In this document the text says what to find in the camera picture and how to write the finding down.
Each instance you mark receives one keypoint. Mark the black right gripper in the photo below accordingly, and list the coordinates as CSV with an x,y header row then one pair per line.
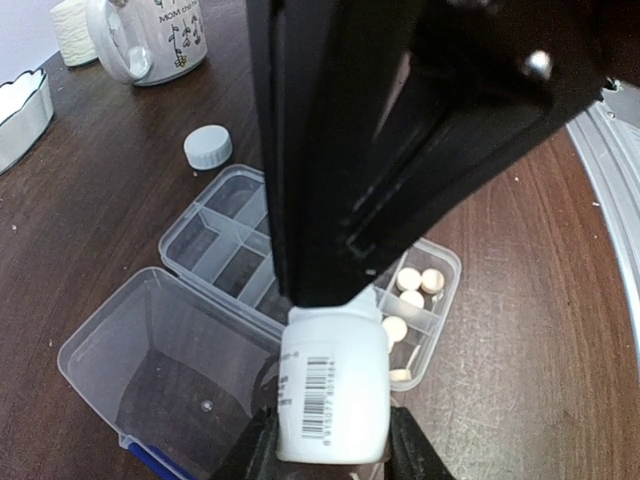
x,y
484,75

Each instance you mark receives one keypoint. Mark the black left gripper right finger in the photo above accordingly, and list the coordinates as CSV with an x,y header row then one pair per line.
x,y
412,455

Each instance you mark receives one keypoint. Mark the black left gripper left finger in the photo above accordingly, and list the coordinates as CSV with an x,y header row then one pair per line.
x,y
253,456

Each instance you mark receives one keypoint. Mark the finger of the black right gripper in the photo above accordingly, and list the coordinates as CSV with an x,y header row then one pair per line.
x,y
323,72

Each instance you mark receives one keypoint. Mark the white pill bottle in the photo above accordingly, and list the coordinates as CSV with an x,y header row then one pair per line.
x,y
334,387

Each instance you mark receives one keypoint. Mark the clear plastic pill organizer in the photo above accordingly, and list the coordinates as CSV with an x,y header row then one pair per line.
x,y
177,366

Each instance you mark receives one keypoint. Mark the white bottle cap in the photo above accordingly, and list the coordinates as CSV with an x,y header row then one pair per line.
x,y
208,147

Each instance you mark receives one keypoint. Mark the white pills in organizer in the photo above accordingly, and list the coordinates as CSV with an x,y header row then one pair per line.
x,y
411,326

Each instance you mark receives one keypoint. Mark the floral mug yellow inside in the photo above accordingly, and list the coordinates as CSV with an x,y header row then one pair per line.
x,y
147,43

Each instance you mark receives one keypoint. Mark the cream textured mug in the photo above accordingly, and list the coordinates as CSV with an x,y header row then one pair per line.
x,y
72,35

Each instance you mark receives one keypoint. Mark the white scalloped bowl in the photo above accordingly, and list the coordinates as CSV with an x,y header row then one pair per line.
x,y
26,112

